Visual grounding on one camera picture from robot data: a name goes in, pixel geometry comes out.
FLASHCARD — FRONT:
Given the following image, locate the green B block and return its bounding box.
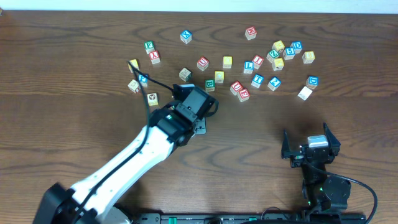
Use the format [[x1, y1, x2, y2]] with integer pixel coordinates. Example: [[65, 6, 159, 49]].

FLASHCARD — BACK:
[[205, 79, 215, 92]]

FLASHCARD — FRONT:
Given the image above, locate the plain wood red-sided block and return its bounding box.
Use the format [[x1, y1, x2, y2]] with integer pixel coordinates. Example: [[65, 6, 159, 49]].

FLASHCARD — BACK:
[[127, 80, 141, 93]]

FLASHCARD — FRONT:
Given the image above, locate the blue P block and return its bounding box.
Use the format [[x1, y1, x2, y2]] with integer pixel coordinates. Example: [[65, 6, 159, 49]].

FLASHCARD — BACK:
[[139, 75, 149, 87]]

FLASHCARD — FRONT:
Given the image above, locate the blue 5 block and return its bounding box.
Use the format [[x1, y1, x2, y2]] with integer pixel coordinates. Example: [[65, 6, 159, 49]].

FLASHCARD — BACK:
[[282, 47, 295, 60]]

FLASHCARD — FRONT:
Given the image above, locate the red U block upper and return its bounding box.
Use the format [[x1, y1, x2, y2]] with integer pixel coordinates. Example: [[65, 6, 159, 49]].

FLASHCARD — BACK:
[[197, 57, 209, 71]]

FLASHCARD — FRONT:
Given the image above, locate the green Z block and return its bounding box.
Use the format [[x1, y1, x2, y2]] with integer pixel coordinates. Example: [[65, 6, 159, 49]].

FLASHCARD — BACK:
[[266, 49, 279, 63]]

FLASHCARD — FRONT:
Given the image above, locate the yellow block top right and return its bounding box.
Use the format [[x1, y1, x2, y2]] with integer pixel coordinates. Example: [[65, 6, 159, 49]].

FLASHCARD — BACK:
[[272, 40, 285, 53]]

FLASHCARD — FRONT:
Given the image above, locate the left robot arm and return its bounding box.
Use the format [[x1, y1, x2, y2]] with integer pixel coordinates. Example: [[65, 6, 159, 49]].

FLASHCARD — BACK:
[[33, 84, 218, 224]]

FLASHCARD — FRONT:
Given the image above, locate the yellow block far left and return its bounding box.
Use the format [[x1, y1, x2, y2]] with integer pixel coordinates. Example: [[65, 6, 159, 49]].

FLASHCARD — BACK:
[[128, 59, 139, 73]]

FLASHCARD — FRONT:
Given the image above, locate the blue D block upper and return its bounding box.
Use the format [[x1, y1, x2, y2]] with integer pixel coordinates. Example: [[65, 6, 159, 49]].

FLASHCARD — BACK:
[[290, 41, 303, 54]]

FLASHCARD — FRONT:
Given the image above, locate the red H block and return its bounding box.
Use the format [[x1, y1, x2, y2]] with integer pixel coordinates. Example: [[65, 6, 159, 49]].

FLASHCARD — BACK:
[[245, 26, 257, 40]]

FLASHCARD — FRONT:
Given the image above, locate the yellow picture block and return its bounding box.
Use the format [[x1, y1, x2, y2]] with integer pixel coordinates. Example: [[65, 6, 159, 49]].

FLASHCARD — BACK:
[[147, 93, 159, 106]]

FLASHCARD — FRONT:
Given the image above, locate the blue 2 block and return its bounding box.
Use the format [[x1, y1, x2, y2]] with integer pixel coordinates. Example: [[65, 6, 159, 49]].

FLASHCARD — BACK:
[[267, 77, 282, 91]]

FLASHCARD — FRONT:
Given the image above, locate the yellow block below Z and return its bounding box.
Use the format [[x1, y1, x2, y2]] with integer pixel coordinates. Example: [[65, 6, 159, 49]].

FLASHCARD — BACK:
[[272, 58, 284, 71]]

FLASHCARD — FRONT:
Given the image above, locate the green F block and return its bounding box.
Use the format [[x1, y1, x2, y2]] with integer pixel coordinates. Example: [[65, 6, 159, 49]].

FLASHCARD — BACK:
[[144, 40, 155, 54]]

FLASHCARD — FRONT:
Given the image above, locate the plain wood block right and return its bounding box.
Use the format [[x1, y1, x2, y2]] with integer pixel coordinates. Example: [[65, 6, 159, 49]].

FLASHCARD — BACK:
[[298, 86, 313, 101]]

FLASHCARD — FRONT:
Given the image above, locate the red I block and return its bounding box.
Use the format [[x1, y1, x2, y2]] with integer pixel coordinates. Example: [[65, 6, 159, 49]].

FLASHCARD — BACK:
[[252, 55, 264, 70]]

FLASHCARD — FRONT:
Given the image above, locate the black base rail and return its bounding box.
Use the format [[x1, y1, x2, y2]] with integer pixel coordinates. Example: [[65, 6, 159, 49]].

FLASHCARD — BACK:
[[130, 211, 366, 224]]

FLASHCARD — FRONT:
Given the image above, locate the red u block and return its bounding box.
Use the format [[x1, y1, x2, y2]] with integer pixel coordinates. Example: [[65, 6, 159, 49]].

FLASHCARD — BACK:
[[197, 57, 209, 71], [230, 81, 243, 96]]

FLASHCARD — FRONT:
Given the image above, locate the yellow block upper centre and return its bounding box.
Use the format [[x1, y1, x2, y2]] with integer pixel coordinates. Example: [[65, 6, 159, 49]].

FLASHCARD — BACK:
[[223, 56, 233, 68]]

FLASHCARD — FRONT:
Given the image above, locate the blue L block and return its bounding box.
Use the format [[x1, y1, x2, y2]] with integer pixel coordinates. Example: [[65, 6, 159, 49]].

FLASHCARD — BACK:
[[243, 61, 254, 74]]

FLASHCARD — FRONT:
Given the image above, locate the blue X block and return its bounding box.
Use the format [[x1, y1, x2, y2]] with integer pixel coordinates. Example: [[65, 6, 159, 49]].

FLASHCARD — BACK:
[[180, 30, 192, 44]]

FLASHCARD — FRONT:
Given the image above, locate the plain wood green-sided block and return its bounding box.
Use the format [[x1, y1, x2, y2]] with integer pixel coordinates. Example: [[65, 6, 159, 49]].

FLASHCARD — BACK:
[[179, 68, 192, 82]]

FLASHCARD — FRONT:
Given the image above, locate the yellow 8 block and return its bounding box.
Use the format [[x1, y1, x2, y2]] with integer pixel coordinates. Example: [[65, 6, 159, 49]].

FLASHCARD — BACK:
[[302, 51, 315, 64]]

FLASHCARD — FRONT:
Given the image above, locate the red U block lower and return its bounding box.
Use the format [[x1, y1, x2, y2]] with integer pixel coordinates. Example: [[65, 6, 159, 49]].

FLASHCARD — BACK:
[[230, 81, 243, 96]]

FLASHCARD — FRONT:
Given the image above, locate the blue T block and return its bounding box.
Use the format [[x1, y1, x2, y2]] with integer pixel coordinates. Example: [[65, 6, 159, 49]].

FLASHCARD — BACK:
[[251, 74, 264, 88]]

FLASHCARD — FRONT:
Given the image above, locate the blue d block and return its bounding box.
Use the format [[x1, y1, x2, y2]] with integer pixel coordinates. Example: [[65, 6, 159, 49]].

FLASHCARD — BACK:
[[305, 76, 319, 90], [290, 41, 303, 54]]

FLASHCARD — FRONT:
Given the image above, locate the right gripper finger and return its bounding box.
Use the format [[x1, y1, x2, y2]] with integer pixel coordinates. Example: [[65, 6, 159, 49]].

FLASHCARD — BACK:
[[323, 123, 341, 156], [281, 130, 291, 159]]

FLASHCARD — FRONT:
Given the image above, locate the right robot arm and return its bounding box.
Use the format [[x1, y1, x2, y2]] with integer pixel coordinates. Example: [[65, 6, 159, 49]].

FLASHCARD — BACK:
[[281, 124, 351, 223]]

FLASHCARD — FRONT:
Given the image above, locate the red E block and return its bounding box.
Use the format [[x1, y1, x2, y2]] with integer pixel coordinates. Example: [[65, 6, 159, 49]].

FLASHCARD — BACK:
[[237, 88, 251, 102]]

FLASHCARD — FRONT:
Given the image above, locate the blue D block lower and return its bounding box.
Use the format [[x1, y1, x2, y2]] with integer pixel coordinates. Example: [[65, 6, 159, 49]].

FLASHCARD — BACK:
[[305, 76, 319, 90]]

